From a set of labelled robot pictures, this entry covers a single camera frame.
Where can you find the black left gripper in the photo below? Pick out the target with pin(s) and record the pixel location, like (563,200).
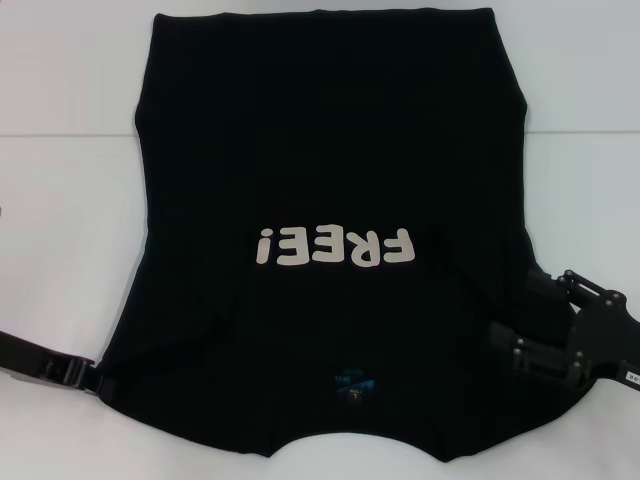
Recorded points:
(22,357)

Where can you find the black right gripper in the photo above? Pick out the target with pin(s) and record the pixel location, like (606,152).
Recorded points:
(605,335)

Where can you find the black shirt with FREE print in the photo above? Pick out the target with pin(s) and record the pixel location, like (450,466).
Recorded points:
(330,150)

